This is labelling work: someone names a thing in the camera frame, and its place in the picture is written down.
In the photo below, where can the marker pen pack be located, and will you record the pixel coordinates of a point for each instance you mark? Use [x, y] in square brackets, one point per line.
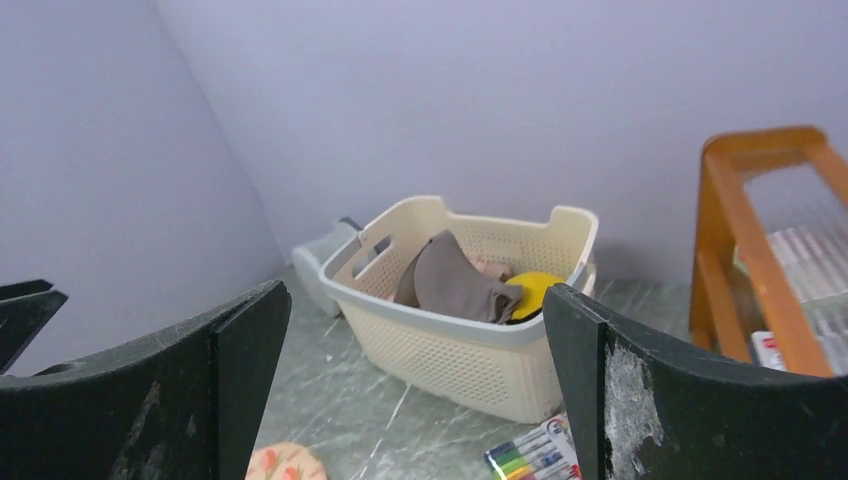
[546, 452]

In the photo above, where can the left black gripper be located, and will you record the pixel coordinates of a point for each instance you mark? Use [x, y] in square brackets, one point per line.
[26, 308]

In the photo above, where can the cream plastic laundry basket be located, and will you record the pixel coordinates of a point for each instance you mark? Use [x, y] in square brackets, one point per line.
[502, 370]

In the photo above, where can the pink cloth in basket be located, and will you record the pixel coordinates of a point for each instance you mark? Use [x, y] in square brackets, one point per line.
[492, 269]

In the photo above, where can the grey round mesh bag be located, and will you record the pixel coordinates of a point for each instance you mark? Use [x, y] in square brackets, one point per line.
[309, 258]

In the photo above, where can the yellow black cloth in basket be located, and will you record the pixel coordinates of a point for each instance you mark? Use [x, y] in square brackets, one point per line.
[534, 285]

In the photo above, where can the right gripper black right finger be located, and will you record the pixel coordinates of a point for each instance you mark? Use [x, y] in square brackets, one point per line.
[642, 404]

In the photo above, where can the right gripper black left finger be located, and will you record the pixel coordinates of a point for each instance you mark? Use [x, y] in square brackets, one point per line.
[183, 402]

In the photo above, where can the white box in rack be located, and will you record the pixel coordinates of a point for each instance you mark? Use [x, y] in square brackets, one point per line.
[765, 351]

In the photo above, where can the floral mesh laundry bag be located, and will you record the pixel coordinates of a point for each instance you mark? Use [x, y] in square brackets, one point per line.
[285, 461]

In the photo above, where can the taupe grey bra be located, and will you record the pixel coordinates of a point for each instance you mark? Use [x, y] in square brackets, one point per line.
[442, 279]

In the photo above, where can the orange wooden rack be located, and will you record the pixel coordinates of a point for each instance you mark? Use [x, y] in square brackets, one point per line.
[726, 224]

